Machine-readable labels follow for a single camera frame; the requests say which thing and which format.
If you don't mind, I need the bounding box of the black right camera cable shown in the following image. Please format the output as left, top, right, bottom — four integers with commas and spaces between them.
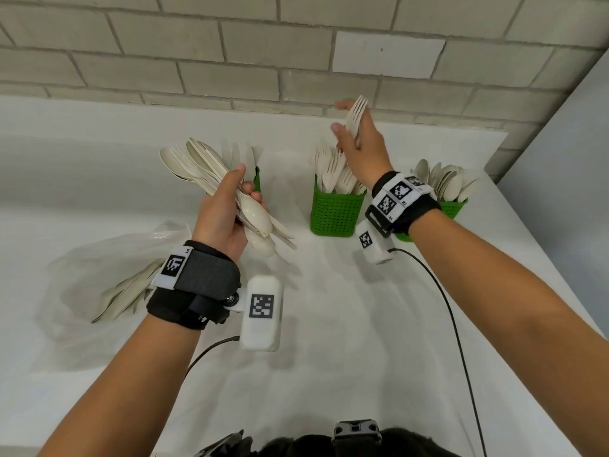
392, 247, 488, 457

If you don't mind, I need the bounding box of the black camera cable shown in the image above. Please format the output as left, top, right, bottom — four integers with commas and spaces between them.
184, 335, 241, 376
392, 247, 488, 457

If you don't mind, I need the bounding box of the black wrist band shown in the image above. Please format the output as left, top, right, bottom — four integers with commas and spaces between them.
146, 240, 242, 331
365, 171, 442, 239

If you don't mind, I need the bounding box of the person's left hand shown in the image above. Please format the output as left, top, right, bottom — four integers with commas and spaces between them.
192, 164, 265, 262

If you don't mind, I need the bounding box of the bunch of white plastic knives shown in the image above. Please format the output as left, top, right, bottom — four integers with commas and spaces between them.
221, 140, 265, 169

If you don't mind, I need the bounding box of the person's left forearm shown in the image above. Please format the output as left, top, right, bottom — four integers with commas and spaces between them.
37, 314, 200, 457

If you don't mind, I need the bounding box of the black right wrist band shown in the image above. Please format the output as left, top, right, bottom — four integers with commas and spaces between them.
365, 171, 442, 239

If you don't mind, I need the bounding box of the handful of white plastic forks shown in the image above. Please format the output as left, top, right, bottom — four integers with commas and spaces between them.
344, 95, 370, 148

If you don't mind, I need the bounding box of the black harness buckle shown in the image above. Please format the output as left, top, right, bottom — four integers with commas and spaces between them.
195, 430, 246, 457
331, 420, 383, 446

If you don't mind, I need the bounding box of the person's right hand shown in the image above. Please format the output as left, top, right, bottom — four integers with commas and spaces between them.
331, 99, 395, 191

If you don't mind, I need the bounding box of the black left camera cable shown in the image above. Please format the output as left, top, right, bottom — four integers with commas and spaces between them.
184, 335, 241, 376

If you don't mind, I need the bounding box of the black left wrist band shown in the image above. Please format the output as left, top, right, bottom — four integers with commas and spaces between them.
146, 240, 242, 331

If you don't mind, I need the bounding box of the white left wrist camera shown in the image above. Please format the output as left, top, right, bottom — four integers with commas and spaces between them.
239, 274, 285, 353

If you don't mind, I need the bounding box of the bunch of white plastic spoons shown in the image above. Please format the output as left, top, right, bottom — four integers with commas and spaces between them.
410, 159, 481, 204

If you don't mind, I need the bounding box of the bunch of white plastic forks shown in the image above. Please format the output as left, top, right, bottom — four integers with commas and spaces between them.
309, 142, 367, 195

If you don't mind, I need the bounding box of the clear plastic bag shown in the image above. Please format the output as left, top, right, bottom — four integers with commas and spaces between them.
33, 221, 193, 372

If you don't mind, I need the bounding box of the person's black clothing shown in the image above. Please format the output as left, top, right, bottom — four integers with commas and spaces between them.
195, 425, 462, 457

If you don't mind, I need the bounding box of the person's right forearm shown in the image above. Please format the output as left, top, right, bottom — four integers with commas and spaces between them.
408, 209, 609, 457

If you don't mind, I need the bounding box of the handful of white plastic cutlery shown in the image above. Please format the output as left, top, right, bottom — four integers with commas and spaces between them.
159, 137, 298, 262

